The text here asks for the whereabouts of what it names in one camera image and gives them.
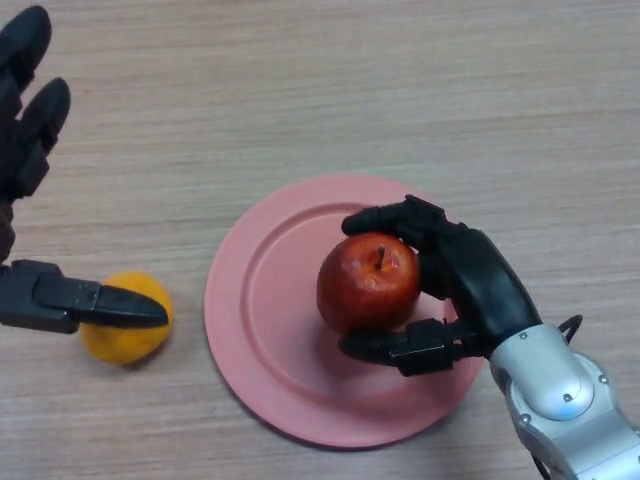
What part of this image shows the yellow pear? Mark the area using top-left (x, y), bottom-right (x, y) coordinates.
top-left (80, 271), bottom-right (175, 367)

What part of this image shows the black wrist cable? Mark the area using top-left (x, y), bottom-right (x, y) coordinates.
top-left (557, 314), bottom-right (585, 346)

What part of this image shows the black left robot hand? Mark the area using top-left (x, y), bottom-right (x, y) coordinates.
top-left (0, 4), bottom-right (169, 336)

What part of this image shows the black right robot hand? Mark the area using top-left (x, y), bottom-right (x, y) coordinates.
top-left (338, 194), bottom-right (545, 379)

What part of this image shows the red apple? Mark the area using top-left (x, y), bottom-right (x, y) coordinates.
top-left (315, 232), bottom-right (422, 335)

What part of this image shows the pink round plate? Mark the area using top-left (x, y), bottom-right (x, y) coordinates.
top-left (203, 173), bottom-right (489, 450)

